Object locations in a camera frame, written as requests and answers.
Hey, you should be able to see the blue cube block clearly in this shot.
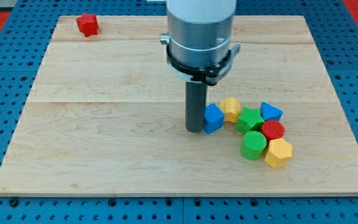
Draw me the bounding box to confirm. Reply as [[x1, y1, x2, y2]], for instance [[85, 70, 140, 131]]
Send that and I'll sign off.
[[203, 103, 224, 134]]

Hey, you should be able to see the red star block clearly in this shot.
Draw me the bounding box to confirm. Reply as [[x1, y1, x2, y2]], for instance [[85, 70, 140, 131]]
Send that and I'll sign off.
[[76, 13, 99, 37]]

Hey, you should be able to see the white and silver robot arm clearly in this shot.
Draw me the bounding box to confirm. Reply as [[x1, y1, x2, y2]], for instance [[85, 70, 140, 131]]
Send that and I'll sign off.
[[160, 0, 237, 67]]

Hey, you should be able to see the blue triangle block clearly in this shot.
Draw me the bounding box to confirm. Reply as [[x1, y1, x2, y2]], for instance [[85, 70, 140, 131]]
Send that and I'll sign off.
[[260, 102, 283, 121]]

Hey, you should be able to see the green star block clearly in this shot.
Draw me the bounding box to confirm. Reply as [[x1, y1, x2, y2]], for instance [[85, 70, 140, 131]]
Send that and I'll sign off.
[[235, 107, 265, 134]]

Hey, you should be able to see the black clamp ring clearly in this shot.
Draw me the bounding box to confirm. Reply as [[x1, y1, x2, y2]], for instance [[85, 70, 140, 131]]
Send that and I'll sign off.
[[165, 45, 241, 86]]

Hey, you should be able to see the light wooden board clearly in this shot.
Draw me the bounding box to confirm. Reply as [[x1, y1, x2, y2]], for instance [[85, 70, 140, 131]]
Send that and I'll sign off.
[[0, 16, 358, 197]]

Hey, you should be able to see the yellow cylinder block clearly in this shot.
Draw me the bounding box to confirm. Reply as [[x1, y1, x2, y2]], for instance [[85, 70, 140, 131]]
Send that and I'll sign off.
[[219, 97, 241, 123]]

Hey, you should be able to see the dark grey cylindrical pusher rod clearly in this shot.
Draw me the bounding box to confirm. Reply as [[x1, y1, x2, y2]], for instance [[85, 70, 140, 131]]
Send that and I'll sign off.
[[185, 82, 208, 133]]

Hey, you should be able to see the green cylinder block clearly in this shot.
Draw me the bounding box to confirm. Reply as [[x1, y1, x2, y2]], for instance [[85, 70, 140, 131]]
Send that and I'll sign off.
[[241, 131, 267, 161]]

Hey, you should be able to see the red cylinder block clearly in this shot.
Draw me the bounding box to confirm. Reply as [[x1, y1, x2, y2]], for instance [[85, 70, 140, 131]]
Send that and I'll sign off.
[[260, 119, 285, 142]]

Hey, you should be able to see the yellow hexagon block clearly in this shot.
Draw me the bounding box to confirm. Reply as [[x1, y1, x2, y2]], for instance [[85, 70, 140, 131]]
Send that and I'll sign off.
[[264, 138, 293, 169]]

